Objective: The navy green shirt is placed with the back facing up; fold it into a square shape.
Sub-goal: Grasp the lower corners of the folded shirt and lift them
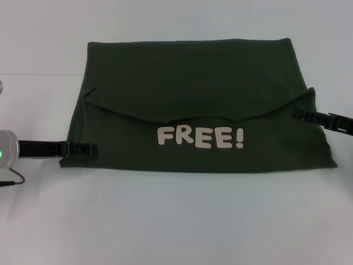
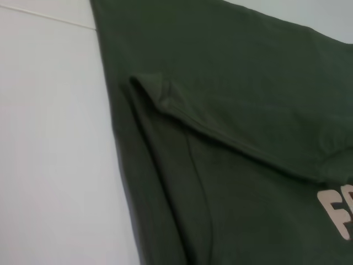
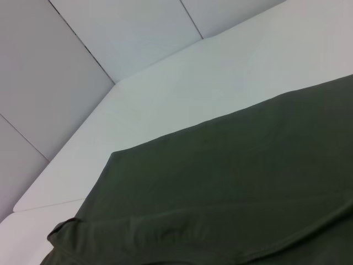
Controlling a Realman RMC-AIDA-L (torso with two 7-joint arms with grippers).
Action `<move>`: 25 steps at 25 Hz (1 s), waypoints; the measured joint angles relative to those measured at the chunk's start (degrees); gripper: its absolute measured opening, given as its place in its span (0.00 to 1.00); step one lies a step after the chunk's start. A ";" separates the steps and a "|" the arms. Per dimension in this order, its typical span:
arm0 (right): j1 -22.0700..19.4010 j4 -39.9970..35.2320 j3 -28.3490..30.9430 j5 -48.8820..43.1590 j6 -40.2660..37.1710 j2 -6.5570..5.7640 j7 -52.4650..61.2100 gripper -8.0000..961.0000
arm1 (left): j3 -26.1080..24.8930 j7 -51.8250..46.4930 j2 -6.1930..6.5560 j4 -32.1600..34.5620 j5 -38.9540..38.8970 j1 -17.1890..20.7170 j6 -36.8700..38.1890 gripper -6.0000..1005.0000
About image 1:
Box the dark red thin cable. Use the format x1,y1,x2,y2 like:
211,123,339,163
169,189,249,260
0,167,26,187

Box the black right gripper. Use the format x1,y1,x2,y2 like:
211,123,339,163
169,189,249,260
291,109,353,136

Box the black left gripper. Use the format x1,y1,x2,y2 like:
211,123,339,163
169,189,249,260
17,139,98,160

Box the dark green t-shirt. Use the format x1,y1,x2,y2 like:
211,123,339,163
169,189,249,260
58,37,339,178

